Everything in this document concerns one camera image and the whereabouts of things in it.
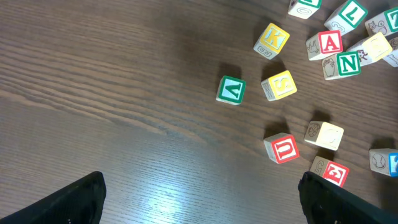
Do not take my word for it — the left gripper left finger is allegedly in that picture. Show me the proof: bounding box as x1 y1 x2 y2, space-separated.
1 171 106 224

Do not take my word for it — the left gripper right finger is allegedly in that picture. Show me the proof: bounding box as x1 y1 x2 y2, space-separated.
298 171 397 224

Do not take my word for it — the red block bottom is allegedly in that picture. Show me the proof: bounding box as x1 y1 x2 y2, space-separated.
310 156 349 187

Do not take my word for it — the yellow block above red pair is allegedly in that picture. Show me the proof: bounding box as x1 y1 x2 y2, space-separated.
304 121 344 151

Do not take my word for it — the red U block lower left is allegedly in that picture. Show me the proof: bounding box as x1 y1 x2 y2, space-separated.
263 133 300 164

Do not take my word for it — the blue 2 block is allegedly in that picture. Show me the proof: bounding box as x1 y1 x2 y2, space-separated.
369 148 397 177

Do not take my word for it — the yellow block lower left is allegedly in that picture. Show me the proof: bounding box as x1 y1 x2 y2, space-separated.
261 70 297 101

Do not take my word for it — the green N block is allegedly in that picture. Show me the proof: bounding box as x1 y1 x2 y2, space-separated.
322 52 361 80

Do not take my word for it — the green V block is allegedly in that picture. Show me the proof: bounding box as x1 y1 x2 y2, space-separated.
216 75 246 105

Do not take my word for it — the red A block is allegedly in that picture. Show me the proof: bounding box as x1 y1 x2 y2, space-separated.
306 30 343 61

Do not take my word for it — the yellow block near N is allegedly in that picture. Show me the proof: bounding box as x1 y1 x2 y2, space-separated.
347 32 392 67

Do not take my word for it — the yellow block far left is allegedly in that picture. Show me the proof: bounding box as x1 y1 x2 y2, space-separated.
253 23 290 60

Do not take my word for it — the green L block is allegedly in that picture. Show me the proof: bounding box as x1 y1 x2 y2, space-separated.
324 0 368 35

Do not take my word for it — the green Z block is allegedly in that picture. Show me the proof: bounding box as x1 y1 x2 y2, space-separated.
365 7 398 37

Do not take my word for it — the green T block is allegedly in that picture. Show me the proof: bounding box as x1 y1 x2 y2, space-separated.
287 0 322 19

